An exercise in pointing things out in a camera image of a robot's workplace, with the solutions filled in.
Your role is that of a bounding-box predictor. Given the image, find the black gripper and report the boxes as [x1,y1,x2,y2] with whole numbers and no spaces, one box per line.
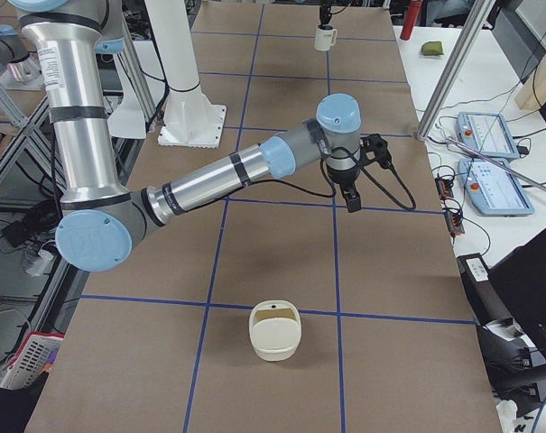
[319,0,332,25]
[327,157,362,212]

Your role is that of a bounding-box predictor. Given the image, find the white mug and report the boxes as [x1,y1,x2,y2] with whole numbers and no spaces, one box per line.
[314,24,338,52]

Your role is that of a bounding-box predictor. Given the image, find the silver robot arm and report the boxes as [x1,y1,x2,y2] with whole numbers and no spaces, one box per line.
[14,1,361,272]

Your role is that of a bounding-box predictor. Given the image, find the red bottle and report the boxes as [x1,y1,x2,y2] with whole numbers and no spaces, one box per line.
[400,0,422,41]

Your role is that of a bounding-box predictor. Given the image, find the green bean bag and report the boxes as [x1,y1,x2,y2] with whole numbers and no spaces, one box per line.
[421,41,444,57]

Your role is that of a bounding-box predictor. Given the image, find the lower teach pendant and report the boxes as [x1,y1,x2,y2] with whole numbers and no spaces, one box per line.
[458,158,534,217]

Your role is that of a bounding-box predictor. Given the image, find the teach pendant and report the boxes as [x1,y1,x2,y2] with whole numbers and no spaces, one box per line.
[457,112,520,161]
[458,158,534,217]

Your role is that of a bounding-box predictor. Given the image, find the upper teach pendant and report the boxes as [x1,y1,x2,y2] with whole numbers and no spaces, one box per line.
[457,112,520,161]

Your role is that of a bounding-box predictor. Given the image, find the metal rod green tip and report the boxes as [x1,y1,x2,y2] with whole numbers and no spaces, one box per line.
[447,138,546,193]

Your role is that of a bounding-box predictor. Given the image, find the cream plastic basket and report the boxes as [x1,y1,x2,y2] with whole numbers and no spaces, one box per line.
[248,300,301,362]

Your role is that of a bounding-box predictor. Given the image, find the black monitor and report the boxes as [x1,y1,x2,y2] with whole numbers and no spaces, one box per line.
[488,227,546,358]

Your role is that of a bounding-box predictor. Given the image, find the white laundry basket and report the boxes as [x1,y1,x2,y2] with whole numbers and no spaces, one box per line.
[0,332,65,390]

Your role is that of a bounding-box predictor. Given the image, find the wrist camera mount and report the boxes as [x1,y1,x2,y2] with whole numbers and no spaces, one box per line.
[360,134,393,170]

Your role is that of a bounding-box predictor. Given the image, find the aluminium frame post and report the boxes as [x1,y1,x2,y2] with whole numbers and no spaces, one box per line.
[416,0,495,141]

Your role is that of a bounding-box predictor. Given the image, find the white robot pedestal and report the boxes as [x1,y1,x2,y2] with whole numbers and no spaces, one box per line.
[145,0,227,148]

